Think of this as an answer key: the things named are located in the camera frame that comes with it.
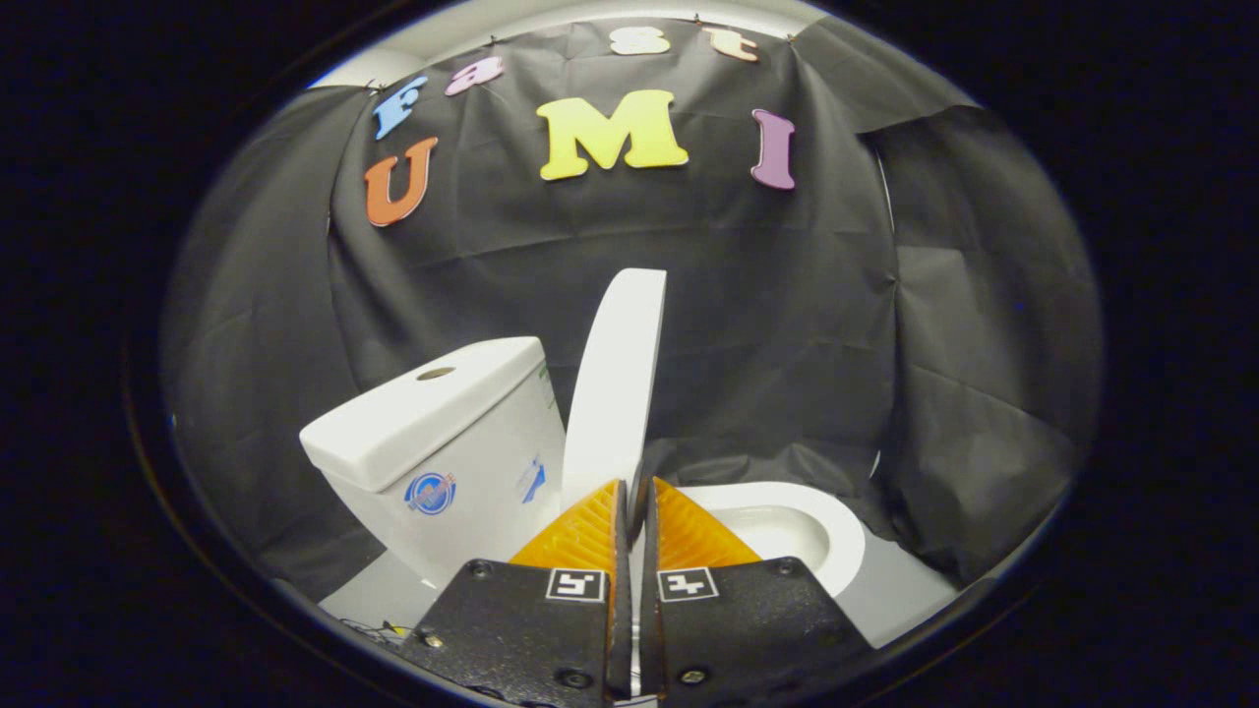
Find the black backdrop cloth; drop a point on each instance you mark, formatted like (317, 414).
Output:
(767, 295)

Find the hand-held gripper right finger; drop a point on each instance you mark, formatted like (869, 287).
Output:
(748, 629)

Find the white toilet tank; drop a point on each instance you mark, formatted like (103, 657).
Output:
(443, 423)

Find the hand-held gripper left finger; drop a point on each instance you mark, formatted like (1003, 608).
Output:
(521, 629)

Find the white toilet lid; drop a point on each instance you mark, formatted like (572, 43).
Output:
(615, 393)

